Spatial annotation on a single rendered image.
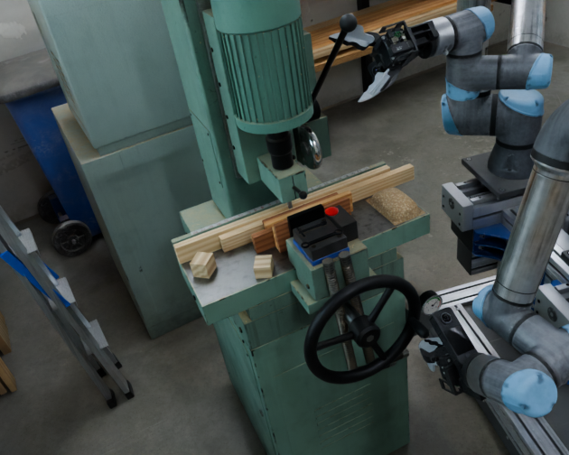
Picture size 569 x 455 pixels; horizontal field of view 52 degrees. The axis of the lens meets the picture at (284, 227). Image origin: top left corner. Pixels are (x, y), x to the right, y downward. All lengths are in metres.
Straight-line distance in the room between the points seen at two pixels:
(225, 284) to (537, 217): 0.68
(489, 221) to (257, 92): 0.87
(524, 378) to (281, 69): 0.72
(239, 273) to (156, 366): 1.20
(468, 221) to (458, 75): 0.53
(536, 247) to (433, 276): 1.59
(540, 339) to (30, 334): 2.31
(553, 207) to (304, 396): 0.88
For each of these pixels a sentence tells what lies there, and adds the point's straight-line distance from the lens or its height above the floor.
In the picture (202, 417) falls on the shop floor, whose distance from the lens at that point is 2.26.
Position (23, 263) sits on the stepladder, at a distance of 1.97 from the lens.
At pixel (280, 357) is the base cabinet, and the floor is 0.65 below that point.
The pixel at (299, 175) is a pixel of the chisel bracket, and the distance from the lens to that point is 1.35.
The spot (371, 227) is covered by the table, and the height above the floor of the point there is 0.90.
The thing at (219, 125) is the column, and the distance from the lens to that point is 1.48.
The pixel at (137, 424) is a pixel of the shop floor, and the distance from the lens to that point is 2.33.
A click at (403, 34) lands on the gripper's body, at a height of 1.35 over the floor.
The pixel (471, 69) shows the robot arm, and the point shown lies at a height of 1.24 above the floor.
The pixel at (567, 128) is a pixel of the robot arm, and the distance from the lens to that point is 0.98.
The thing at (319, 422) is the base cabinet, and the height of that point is 0.33.
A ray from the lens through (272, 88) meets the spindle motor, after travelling 1.20.
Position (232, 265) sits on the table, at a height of 0.90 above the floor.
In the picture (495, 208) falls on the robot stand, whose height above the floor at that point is 0.74.
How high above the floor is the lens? 1.74
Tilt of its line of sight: 35 degrees down
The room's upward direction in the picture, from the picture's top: 10 degrees counter-clockwise
